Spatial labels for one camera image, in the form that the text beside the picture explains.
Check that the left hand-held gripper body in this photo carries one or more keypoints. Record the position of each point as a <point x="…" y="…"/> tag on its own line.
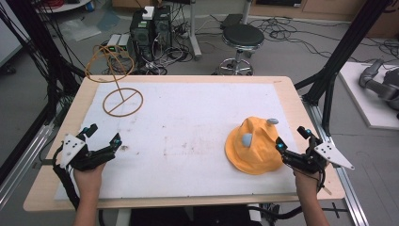
<point x="82" y="156"/>

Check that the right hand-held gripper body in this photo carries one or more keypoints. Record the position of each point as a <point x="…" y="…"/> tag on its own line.
<point x="316" y="158"/>

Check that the yellow bucket hat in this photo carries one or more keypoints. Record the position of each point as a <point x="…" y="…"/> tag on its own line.
<point x="254" y="147"/>

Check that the wooden hat stand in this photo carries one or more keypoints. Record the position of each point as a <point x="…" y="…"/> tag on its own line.
<point x="114" y="84"/>

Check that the person's left hand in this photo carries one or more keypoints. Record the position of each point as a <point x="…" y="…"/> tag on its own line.
<point x="89" y="178"/>

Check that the person's right hand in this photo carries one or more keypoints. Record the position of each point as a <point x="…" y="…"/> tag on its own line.
<point x="308" y="182"/>

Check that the wooden table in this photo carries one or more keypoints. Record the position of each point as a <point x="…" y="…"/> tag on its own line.
<point x="316" y="125"/>

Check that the white table mat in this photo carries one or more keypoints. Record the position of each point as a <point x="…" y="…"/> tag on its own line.
<point x="175" y="138"/>

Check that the white platform board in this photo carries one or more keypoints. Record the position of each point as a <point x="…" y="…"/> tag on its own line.
<point x="367" y="97"/>

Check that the small grey device box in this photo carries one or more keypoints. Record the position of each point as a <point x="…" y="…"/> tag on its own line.
<point x="118" y="42"/>

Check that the black round stool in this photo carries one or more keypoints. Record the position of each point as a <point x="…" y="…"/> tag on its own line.
<point x="242" y="47"/>

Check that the black computer tower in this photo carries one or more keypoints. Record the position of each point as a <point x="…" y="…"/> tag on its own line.
<point x="141" y="34"/>
<point x="163" y="28"/>

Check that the black metal frame post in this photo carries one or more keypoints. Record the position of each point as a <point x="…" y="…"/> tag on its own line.
<point x="40" y="47"/>
<point x="338" y="62"/>

